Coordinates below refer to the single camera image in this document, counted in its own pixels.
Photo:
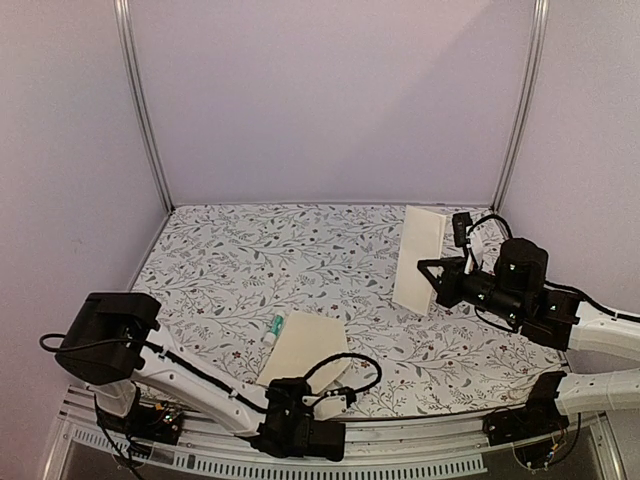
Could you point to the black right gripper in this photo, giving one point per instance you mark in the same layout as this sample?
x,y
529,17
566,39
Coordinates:
x,y
448,291

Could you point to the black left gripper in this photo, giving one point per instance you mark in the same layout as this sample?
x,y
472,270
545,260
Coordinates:
x,y
297,386

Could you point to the cream envelope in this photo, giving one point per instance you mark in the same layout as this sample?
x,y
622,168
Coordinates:
x,y
305,340

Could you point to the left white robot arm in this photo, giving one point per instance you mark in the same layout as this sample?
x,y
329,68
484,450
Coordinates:
x,y
116,344

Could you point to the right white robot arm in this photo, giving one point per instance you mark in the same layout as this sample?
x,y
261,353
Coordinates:
x,y
602,343

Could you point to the green white glue stick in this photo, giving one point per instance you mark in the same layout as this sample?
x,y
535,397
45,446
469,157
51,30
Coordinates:
x,y
274,329

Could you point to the floral patterned table mat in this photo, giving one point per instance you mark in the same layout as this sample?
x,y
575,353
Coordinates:
x,y
221,272

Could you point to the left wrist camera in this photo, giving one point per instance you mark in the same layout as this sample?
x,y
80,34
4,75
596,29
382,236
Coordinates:
x,y
330,404

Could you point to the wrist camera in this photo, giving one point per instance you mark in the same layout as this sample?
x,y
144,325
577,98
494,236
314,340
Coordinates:
x,y
468,241
330,404

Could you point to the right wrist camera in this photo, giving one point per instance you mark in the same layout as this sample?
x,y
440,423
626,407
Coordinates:
x,y
468,241

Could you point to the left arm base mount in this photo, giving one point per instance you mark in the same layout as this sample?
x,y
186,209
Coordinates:
x,y
161,422

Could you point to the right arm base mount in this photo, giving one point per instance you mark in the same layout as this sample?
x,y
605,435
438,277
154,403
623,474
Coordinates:
x,y
525,415

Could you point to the front aluminium rail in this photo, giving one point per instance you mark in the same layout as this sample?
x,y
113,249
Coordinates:
x,y
425,448

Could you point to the right aluminium frame post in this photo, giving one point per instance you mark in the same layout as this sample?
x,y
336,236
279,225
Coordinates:
x,y
523,107

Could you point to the aluminium frame post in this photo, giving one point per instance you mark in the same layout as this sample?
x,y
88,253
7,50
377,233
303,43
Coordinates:
x,y
126,35
523,107

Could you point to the left aluminium frame post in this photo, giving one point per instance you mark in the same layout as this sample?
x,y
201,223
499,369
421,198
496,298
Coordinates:
x,y
126,35

